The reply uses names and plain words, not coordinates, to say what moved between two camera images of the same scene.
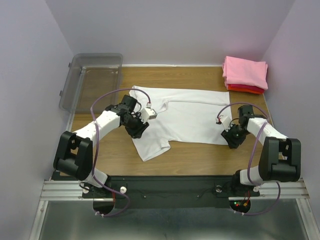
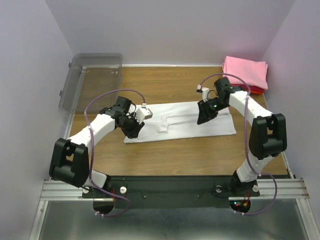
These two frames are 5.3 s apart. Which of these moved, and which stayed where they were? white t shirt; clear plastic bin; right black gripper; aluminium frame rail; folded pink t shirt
Moved: right black gripper; white t shirt
Stayed: aluminium frame rail; clear plastic bin; folded pink t shirt
